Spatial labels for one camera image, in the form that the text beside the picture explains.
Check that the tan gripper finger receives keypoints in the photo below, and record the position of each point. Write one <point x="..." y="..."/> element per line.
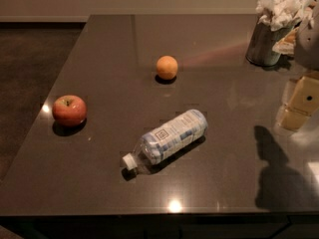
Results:
<point x="300" y="100"/>

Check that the blue plastic water bottle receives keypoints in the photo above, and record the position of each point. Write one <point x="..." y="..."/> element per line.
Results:
<point x="159" y="144"/>

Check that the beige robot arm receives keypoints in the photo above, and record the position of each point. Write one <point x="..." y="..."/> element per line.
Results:
<point x="306" y="52"/>

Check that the metal cup container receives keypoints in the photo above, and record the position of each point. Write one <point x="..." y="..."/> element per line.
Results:
<point x="263" y="39"/>

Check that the crumpled white paper napkins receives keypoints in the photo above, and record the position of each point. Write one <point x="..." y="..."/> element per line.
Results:
<point x="278" y="14"/>

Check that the orange fruit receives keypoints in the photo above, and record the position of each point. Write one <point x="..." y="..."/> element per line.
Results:
<point x="167" y="67"/>

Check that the red apple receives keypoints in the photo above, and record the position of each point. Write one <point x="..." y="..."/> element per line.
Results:
<point x="69" y="110"/>

